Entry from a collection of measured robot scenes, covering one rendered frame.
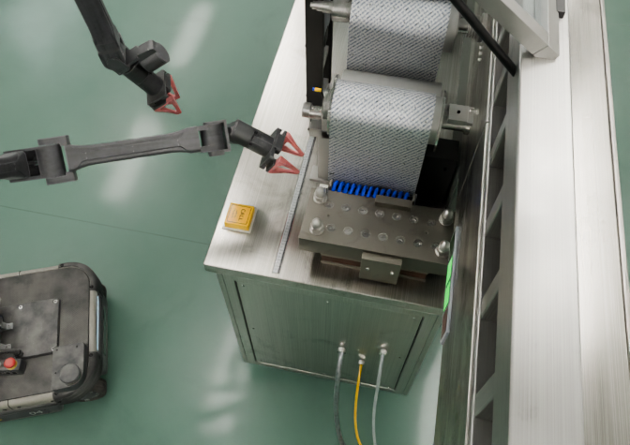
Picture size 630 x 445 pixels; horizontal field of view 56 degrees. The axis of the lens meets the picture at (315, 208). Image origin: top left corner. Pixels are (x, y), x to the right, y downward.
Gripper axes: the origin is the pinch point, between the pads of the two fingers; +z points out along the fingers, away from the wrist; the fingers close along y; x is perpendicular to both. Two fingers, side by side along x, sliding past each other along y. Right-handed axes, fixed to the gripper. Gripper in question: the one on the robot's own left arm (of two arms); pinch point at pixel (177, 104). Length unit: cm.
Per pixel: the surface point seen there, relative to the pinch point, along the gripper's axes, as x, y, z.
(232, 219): -3.1, -34.4, 15.9
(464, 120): -71, -41, 12
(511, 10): -86, -57, -30
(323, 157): -31.7, -24.6, 22.1
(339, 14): -54, -6, -3
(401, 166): -52, -40, 20
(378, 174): -45, -38, 21
